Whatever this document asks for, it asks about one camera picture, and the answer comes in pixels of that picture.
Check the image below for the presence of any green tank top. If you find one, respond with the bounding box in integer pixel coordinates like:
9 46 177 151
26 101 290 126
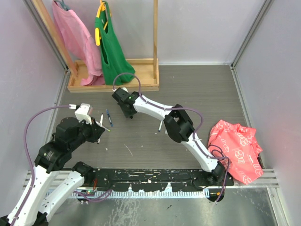
95 1 136 86

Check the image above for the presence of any grey slotted cable duct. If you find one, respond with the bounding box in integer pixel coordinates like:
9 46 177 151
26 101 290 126
47 189 210 199

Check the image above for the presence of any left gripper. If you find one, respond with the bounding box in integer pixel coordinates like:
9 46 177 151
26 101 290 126
70 115 104 150

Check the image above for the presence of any black white marker pen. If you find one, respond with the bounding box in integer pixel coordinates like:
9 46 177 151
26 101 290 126
97 113 103 144

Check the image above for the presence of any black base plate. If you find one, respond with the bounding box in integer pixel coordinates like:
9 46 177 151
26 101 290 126
85 169 234 192

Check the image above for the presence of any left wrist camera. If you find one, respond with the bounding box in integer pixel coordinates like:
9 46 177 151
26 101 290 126
69 103 93 125

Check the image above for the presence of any blue pen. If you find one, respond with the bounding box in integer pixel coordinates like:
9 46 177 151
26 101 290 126
106 109 113 127

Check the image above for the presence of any yellow hanger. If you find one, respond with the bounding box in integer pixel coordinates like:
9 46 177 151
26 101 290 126
95 0 113 47

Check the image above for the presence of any red patterned cloth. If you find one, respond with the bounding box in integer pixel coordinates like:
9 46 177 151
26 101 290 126
208 120 263 185

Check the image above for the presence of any blue grey hanger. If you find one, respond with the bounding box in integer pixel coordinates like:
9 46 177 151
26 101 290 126
54 0 70 11

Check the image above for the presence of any pink shirt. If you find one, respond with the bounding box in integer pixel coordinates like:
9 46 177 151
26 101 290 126
52 1 105 86

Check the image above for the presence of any wooden clothes rack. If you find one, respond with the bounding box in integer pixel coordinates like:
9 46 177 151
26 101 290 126
33 0 159 93

